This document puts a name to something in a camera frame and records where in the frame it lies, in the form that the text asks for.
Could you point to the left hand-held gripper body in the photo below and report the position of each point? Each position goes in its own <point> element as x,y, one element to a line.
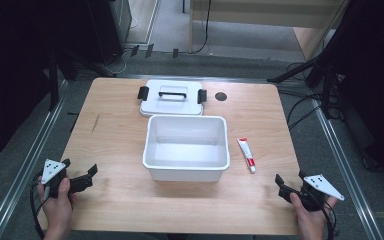
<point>51,170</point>

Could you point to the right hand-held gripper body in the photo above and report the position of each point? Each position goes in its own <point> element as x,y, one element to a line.
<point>323,187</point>

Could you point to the person's right hand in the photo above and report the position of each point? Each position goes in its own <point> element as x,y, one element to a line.
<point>311,221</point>

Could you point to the person's left hand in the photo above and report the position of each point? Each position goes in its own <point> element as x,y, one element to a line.
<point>57,210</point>

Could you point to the red and white tube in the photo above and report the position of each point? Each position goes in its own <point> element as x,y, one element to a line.
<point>247,154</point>

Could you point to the black tripod stand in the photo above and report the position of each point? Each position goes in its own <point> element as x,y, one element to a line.
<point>54,83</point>
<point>316,70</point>

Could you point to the white plastic storage box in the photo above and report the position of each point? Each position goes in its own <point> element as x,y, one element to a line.
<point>186,156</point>

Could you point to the black round table grommet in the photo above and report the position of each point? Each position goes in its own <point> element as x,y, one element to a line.
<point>220,96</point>

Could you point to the dark curtain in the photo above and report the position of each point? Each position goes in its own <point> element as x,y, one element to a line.
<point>13,66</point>
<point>376,83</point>

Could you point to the small black floor piece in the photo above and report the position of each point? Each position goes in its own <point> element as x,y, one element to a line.
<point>149,50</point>
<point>175,53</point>
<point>135,50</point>

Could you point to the black cabinet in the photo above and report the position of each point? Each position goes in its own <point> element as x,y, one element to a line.
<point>110,30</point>

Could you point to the light wooden desk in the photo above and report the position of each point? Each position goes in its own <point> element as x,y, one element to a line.
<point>263,13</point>

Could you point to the aluminium floor rail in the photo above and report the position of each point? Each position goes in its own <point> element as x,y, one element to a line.
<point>23,166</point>
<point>346,166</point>

